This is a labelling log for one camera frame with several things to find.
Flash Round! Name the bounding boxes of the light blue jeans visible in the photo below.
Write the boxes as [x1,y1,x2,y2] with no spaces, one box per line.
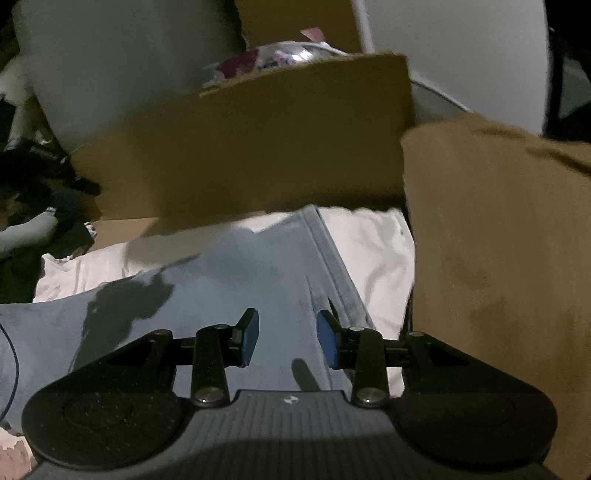
[0,205,376,437]

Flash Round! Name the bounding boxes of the white bear-print bed sheet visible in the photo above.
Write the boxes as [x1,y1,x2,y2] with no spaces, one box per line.
[0,208,415,480]

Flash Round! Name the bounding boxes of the brown cardboard box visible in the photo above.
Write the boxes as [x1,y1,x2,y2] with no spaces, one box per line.
[69,0,415,252]

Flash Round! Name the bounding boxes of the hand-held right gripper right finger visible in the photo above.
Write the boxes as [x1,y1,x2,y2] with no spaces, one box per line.
[316,308,468,409]

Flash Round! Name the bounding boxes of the brown garment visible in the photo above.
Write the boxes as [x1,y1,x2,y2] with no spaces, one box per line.
[399,113,591,480]

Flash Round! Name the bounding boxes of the pale grey pillow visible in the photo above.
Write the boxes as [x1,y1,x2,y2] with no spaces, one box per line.
[13,0,247,146]

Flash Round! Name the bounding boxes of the light grey-blue garment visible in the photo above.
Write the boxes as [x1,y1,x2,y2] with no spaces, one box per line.
[0,208,59,260]

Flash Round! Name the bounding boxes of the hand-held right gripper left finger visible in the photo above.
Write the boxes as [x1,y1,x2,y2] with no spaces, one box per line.
[108,308,260,408]

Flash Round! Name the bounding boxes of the printed plastic packets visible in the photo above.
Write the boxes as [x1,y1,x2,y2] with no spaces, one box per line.
[203,28,352,90]

